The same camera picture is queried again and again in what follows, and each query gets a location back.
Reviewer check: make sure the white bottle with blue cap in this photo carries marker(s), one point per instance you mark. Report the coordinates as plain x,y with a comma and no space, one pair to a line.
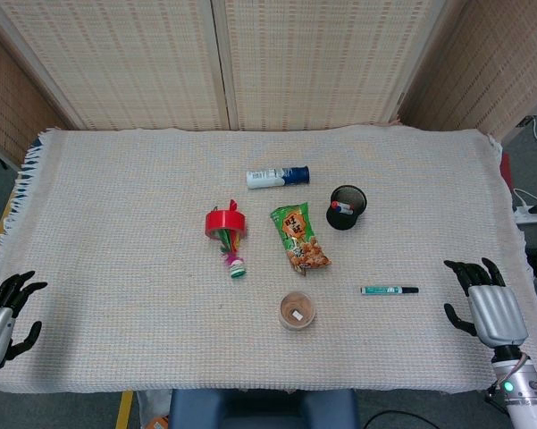
268,179

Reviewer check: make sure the red tape roll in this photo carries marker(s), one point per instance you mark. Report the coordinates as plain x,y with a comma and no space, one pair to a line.
223,220

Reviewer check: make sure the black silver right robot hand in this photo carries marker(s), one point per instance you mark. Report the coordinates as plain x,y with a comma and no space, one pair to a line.
496,313

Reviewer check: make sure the narrow woven screen panel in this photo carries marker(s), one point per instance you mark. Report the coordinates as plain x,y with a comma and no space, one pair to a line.
9,89

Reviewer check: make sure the red table frame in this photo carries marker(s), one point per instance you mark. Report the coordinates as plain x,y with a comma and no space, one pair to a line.
506,170

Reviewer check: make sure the green white marker pen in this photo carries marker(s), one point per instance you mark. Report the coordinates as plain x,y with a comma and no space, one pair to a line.
384,290

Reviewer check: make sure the green snack bag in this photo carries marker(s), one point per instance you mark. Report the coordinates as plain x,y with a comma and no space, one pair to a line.
297,237

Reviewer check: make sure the white power strip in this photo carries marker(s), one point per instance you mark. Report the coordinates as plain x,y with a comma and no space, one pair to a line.
529,217

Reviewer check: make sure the colourful feather shuttlecock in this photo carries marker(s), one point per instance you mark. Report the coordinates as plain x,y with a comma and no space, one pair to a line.
237,268

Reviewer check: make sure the orange packet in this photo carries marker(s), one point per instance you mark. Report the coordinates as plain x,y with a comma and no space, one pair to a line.
157,423

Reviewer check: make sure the red capped white marker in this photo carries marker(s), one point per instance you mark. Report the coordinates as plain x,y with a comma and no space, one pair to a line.
334,204

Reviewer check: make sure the beige woven tablecloth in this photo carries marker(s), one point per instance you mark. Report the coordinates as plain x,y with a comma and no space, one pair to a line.
116,268

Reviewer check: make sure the clear plastic jar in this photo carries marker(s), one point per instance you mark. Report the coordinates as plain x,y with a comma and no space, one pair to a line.
297,310

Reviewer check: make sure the blue capped white marker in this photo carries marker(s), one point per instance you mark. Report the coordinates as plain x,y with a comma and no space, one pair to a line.
340,209

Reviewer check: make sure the black mesh pen holder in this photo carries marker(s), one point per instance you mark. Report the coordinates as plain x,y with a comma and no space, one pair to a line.
339,222

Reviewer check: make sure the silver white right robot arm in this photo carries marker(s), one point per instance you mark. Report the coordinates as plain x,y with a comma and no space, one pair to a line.
525,393

